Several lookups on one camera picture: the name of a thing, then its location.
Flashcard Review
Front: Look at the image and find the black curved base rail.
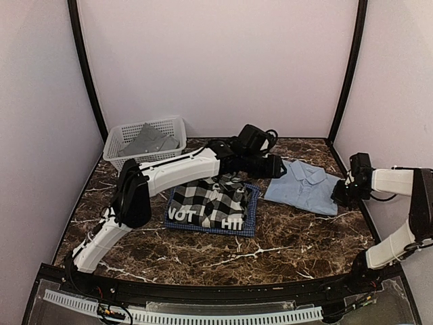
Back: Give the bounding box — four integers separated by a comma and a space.
37, 262, 407, 305

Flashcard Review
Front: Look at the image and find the white slotted cable duct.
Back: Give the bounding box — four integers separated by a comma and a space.
43, 289, 323, 324

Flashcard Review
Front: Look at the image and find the blue checked shirt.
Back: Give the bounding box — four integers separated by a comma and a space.
163, 183, 261, 237

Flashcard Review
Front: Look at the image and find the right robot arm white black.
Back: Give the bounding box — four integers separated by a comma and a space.
331, 152, 432, 294

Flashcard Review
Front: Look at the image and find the black white plaid shirt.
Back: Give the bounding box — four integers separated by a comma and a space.
167, 172, 253, 231

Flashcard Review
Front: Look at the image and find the left black frame post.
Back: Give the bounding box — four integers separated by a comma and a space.
67, 0, 109, 143

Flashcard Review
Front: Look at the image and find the light blue long sleeve shirt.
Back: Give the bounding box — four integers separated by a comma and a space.
264, 160, 339, 217

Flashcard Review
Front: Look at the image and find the right black frame post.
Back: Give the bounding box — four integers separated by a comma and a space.
327, 0, 368, 146

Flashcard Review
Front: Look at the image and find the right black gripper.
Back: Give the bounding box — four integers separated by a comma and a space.
332, 179, 371, 209

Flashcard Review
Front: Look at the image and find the white plastic mesh basket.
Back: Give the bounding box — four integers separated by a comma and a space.
103, 116, 186, 170

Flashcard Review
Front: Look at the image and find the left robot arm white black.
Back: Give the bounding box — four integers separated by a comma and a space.
64, 124, 287, 295

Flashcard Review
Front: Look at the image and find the black frame post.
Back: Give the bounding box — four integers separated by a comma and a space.
327, 0, 368, 146
67, 0, 109, 143

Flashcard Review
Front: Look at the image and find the grey shirt in basket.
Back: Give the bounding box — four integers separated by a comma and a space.
118, 123, 179, 156

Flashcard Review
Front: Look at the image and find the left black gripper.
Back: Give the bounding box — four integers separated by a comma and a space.
242, 151, 287, 178

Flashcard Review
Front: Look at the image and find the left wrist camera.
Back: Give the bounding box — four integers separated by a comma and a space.
260, 129, 278, 155

